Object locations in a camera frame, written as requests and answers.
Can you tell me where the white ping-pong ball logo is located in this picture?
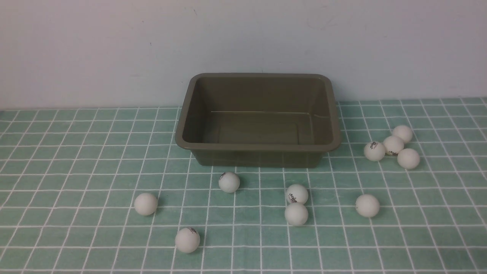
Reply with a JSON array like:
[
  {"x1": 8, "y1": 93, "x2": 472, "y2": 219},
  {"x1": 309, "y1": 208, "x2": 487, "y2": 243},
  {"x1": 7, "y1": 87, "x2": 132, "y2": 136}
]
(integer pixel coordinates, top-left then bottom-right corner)
[
  {"x1": 364, "y1": 142, "x2": 386, "y2": 162},
  {"x1": 285, "y1": 184, "x2": 309, "y2": 205}
]

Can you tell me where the white ping-pong ball mid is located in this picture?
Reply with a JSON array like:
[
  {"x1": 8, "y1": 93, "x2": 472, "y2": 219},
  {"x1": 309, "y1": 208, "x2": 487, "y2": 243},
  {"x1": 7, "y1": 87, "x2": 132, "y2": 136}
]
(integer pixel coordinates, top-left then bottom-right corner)
[{"x1": 355, "y1": 194, "x2": 380, "y2": 218}]

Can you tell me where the white ping-pong ball printed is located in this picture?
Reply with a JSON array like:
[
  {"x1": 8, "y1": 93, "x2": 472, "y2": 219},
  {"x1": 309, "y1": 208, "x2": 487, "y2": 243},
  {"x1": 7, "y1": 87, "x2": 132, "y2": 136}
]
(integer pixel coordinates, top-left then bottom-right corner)
[{"x1": 382, "y1": 135, "x2": 404, "y2": 156}]

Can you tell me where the olive green plastic bin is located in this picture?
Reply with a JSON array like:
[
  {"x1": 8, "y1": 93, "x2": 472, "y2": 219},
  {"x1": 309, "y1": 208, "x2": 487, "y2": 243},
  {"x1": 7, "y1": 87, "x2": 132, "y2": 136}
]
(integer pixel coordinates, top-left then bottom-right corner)
[{"x1": 175, "y1": 73, "x2": 342, "y2": 168}]

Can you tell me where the green checkered tablecloth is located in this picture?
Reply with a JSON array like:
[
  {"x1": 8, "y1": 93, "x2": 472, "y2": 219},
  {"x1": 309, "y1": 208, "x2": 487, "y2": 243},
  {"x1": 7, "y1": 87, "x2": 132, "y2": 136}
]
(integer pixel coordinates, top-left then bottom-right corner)
[{"x1": 0, "y1": 97, "x2": 487, "y2": 274}]

